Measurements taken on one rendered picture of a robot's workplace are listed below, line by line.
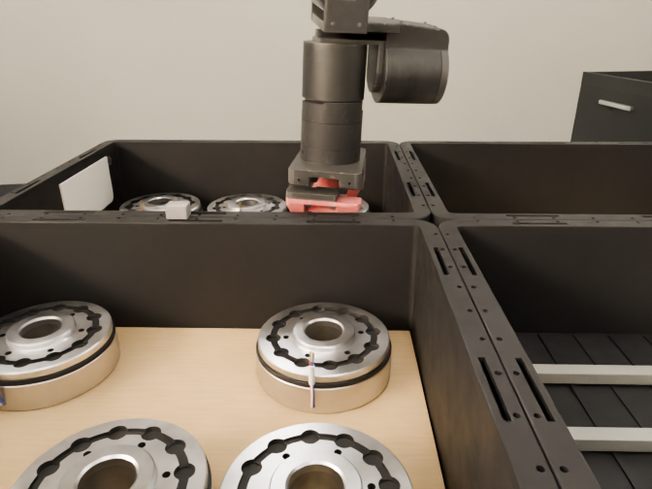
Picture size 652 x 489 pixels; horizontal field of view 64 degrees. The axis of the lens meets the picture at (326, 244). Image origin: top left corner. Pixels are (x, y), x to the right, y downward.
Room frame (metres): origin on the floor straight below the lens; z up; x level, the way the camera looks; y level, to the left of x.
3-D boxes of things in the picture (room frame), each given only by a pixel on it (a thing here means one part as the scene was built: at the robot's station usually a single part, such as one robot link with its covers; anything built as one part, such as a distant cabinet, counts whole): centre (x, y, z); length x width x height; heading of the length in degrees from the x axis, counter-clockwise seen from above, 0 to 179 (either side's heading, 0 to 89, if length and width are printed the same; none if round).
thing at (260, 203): (0.64, 0.10, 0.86); 0.05 x 0.05 x 0.01
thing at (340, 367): (0.34, 0.00, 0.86); 0.10 x 0.10 x 0.01
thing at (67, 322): (0.34, 0.22, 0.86); 0.05 x 0.05 x 0.01
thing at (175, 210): (0.42, 0.12, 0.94); 0.02 x 0.01 x 0.01; 89
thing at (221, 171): (0.57, 0.11, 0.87); 0.40 x 0.30 x 0.11; 89
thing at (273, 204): (0.64, 0.10, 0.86); 0.10 x 0.10 x 0.01
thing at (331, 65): (0.50, -0.01, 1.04); 0.07 x 0.06 x 0.07; 99
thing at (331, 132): (0.50, 0.00, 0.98); 0.10 x 0.07 x 0.07; 174
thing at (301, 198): (0.48, 0.00, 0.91); 0.07 x 0.07 x 0.09; 84
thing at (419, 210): (0.57, 0.11, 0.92); 0.40 x 0.30 x 0.02; 89
